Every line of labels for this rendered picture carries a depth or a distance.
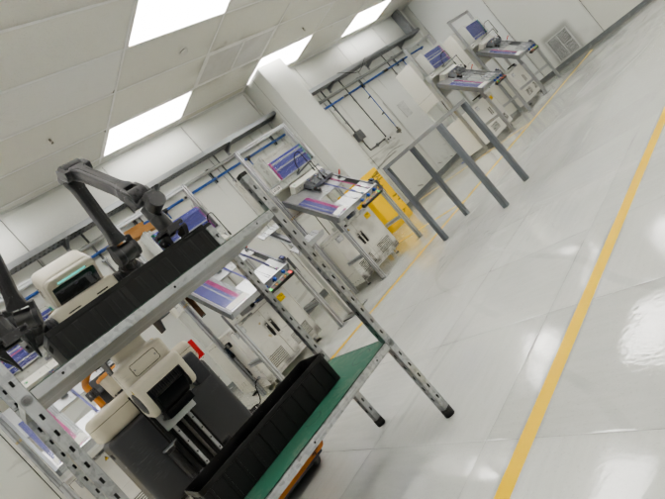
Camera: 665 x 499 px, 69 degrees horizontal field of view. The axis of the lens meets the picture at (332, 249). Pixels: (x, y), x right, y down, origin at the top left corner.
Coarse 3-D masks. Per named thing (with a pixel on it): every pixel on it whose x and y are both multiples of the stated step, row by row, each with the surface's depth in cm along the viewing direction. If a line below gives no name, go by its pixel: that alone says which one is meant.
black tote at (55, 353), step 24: (192, 240) 161; (144, 264) 150; (168, 264) 154; (192, 264) 158; (120, 288) 144; (144, 288) 148; (96, 312) 138; (120, 312) 142; (48, 336) 131; (72, 336) 133; (96, 336) 136
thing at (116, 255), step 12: (60, 168) 181; (60, 180) 187; (72, 192) 190; (84, 192) 190; (84, 204) 191; (96, 204) 193; (96, 216) 193; (108, 228) 195; (108, 240) 197; (120, 240) 198; (132, 240) 202; (120, 252) 196; (120, 264) 199
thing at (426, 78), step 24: (408, 48) 714; (432, 48) 757; (408, 72) 729; (432, 72) 715; (456, 72) 722; (480, 72) 726; (432, 96) 727; (480, 96) 736; (432, 120) 750; (456, 120) 725; (504, 120) 679; (480, 144) 720
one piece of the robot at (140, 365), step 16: (96, 288) 197; (64, 304) 189; (80, 304) 192; (48, 320) 186; (128, 352) 197; (144, 352) 198; (160, 352) 201; (176, 352) 200; (128, 368) 192; (144, 368) 196; (160, 368) 195; (128, 384) 191; (144, 384) 190; (144, 400) 189
